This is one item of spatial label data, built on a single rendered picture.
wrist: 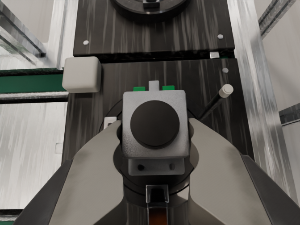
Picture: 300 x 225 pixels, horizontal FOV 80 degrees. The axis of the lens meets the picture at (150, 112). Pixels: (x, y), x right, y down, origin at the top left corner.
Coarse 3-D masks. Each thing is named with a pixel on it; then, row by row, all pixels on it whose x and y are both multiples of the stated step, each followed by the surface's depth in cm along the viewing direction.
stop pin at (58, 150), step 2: (56, 144) 24; (58, 144) 24; (60, 144) 24; (62, 144) 24; (56, 146) 24; (58, 146) 24; (60, 146) 24; (62, 146) 24; (56, 148) 24; (58, 148) 23; (60, 148) 23; (56, 150) 23; (58, 150) 23; (60, 150) 23; (54, 152) 23; (56, 152) 23; (58, 152) 23; (60, 152) 23
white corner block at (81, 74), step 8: (64, 64) 24; (72, 64) 24; (80, 64) 24; (88, 64) 24; (96, 64) 24; (64, 72) 24; (72, 72) 24; (80, 72) 24; (88, 72) 24; (96, 72) 24; (64, 80) 23; (72, 80) 23; (80, 80) 23; (88, 80) 23; (96, 80) 24; (64, 88) 24; (72, 88) 24; (80, 88) 24; (88, 88) 24; (96, 88) 24
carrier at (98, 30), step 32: (96, 0) 29; (128, 0) 27; (160, 0) 26; (192, 0) 29; (224, 0) 28; (96, 32) 28; (128, 32) 27; (160, 32) 27; (192, 32) 27; (224, 32) 27
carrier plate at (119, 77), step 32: (128, 64) 26; (160, 64) 26; (192, 64) 26; (224, 64) 25; (96, 96) 25; (192, 96) 24; (96, 128) 24; (224, 128) 23; (64, 160) 23; (128, 224) 20
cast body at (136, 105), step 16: (128, 96) 12; (144, 96) 12; (160, 96) 12; (176, 96) 12; (128, 112) 12; (144, 112) 11; (160, 112) 11; (176, 112) 11; (128, 128) 12; (144, 128) 11; (160, 128) 11; (176, 128) 11; (128, 144) 11; (144, 144) 11; (160, 144) 10; (176, 144) 11; (144, 160) 14; (160, 160) 14; (176, 160) 14
